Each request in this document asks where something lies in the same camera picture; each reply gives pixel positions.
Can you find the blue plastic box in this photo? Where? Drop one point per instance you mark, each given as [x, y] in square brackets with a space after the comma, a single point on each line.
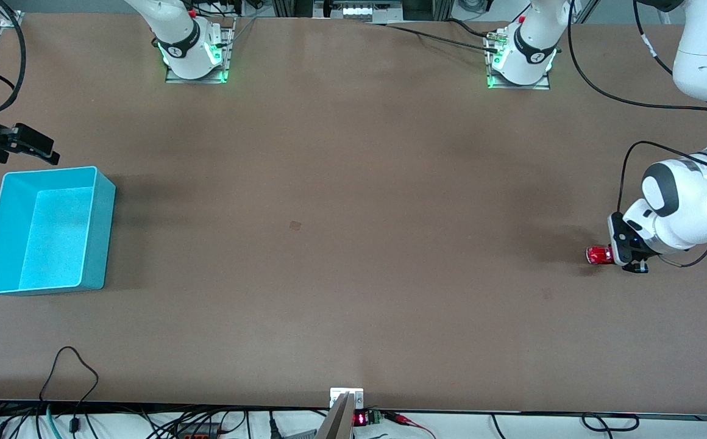
[55, 256]

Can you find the grey device with white lights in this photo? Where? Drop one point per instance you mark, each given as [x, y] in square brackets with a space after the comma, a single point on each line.
[359, 10]

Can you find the aluminium frame post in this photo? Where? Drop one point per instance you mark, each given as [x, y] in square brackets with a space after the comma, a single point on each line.
[286, 7]

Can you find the orange black power strip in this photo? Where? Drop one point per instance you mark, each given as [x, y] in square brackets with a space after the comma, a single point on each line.
[198, 431]

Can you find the aluminium corner profile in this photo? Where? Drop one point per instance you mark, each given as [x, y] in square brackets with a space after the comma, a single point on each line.
[11, 18]

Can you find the red clip lead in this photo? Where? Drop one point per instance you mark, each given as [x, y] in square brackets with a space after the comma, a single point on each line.
[399, 418]

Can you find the red beetle toy car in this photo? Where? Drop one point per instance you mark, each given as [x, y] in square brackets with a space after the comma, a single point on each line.
[598, 255]

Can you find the red digit display module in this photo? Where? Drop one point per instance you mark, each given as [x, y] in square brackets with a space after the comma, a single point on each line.
[361, 419]

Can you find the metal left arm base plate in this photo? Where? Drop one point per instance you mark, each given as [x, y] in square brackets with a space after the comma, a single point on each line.
[521, 86]

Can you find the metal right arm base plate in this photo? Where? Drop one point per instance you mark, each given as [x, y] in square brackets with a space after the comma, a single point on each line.
[227, 55]

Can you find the grey camera mount bar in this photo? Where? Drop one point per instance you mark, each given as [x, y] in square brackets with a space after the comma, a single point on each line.
[336, 424]

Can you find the white camera bracket plate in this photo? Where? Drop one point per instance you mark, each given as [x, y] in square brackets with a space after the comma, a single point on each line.
[336, 396]

